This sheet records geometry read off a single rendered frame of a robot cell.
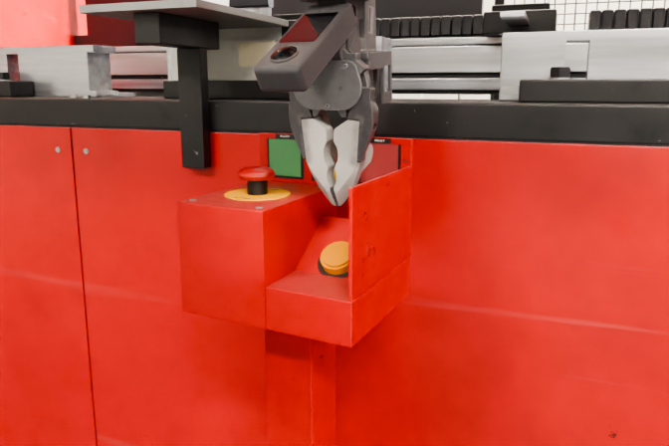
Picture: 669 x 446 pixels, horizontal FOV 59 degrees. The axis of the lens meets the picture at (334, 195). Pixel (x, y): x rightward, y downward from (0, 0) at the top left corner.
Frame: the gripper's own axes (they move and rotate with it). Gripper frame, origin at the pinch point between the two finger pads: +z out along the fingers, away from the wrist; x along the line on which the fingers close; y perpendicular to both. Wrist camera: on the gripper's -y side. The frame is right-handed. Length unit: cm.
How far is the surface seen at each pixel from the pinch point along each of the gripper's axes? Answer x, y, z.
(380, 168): -1.2, 9.2, -0.8
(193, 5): 22.4, 8.2, -19.6
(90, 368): 57, 13, 41
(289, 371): 4.9, -2.7, 19.7
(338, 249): 0.1, 0.7, 6.0
